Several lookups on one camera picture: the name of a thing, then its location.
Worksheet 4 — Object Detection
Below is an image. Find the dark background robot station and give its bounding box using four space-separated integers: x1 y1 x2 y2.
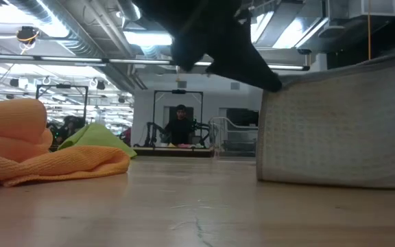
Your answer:
47 115 86 145

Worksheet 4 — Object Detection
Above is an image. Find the person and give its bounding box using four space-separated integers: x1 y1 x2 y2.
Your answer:
165 104 195 145

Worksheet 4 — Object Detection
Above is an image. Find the orange microfiber towel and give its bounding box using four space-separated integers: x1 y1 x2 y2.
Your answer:
0 98 132 188

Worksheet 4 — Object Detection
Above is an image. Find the grey microfiber towel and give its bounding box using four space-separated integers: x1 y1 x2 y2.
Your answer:
255 53 395 190

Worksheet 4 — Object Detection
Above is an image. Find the long ceiling light bar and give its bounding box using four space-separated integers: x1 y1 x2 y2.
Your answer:
0 53 311 72

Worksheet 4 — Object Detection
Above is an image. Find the yellow extension cord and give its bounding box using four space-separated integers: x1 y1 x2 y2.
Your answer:
366 0 372 62

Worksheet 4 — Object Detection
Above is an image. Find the black background gantry frame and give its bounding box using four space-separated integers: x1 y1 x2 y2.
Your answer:
152 89 204 149
35 84 89 119

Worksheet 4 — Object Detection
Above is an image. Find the lime green microfiber towel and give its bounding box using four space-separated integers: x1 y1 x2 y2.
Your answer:
57 122 138 159

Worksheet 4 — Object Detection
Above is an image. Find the hanging black cable reel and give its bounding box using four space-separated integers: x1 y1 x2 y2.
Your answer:
15 25 41 45

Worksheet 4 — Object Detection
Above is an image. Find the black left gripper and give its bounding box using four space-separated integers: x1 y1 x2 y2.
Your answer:
132 0 283 93

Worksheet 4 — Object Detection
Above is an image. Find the background work table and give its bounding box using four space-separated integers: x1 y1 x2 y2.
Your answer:
132 145 216 158

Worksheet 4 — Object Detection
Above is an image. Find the clear plastic bin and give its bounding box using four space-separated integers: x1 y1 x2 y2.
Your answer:
208 116 261 159

